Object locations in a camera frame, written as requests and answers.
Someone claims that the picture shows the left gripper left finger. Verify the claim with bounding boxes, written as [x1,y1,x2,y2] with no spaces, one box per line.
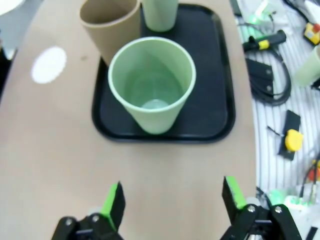
[51,180,127,240]

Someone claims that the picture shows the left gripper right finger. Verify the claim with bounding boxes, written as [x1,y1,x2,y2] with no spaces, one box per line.
[219,175,304,240]

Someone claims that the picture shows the pale green cup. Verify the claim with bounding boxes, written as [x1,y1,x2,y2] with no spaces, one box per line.
[294,44,320,87]
[107,36,197,136]
[141,0,180,33]

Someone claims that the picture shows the black plate with yellow knob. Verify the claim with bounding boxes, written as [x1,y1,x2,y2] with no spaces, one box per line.
[276,109,304,161]

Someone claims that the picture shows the black plastic tray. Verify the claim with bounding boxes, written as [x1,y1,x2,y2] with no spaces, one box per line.
[91,2,236,143]

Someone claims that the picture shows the white scalloped paper coaster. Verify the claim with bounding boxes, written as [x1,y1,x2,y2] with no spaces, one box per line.
[30,46,68,83]

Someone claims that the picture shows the brown cup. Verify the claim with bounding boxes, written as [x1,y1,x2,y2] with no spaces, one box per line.
[79,0,142,66]

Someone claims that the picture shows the yellow red emergency stop box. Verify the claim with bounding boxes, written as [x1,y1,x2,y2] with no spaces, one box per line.
[303,22,320,46]

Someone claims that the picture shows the black metal bracket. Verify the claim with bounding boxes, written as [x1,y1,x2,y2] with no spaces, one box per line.
[245,58,274,95]

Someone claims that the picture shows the thick black looped cable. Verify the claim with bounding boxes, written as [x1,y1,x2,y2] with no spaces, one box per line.
[249,49,293,107]

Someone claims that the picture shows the black handle with yellow ring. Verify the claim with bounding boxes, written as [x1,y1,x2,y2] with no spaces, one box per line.
[241,29,287,53]

